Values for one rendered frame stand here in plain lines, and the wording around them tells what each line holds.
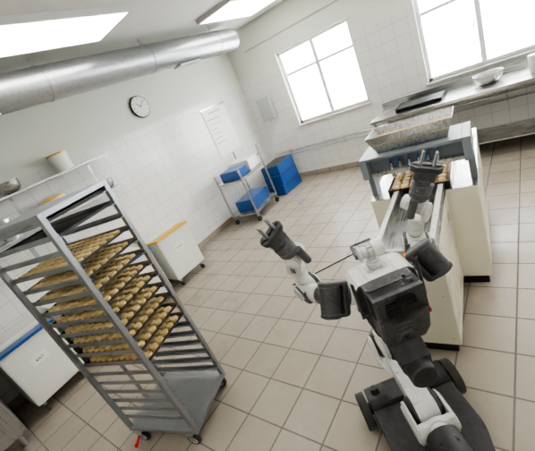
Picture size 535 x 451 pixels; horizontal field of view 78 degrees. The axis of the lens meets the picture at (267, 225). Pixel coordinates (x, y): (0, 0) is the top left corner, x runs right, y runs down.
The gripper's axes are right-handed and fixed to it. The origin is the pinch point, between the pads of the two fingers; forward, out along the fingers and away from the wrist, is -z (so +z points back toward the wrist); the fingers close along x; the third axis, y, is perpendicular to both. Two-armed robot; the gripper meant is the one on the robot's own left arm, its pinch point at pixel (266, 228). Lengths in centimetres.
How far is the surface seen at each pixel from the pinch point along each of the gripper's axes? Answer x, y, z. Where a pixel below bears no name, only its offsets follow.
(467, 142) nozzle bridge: 130, 11, 85
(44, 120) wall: 16, -388, -65
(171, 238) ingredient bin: -11, -309, 122
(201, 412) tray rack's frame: -106, -76, 107
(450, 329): 29, 30, 141
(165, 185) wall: 54, -400, 105
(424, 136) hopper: 129, -14, 78
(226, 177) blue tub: 127, -375, 167
